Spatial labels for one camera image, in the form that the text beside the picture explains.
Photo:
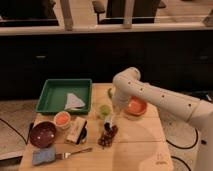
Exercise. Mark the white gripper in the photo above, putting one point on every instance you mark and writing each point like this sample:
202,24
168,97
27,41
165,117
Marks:
119,101

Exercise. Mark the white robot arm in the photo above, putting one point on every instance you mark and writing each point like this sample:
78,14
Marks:
196,112

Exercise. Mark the green plastic cup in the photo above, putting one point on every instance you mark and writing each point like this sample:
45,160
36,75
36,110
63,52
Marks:
104,111

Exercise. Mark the green pepper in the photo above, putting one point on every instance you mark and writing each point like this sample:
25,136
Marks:
110,93

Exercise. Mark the orange bowl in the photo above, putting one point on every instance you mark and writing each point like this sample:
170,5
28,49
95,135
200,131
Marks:
135,109

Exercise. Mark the brown grape bunch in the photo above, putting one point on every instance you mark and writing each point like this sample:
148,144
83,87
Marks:
107,137

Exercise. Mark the white folded paper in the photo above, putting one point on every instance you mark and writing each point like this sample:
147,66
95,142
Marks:
73,102

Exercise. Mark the beige block with black base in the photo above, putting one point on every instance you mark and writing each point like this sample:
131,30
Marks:
75,131

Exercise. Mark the green plastic tray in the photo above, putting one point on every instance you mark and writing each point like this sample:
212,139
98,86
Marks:
55,95

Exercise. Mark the silver fork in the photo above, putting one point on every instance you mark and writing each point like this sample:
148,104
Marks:
66,155

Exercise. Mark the dark red bowl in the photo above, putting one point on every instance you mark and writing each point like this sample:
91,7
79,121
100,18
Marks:
43,134

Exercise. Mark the black office chair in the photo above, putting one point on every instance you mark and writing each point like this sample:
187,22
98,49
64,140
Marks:
127,11

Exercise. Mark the blue sponge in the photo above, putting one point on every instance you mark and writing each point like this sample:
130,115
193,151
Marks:
45,155

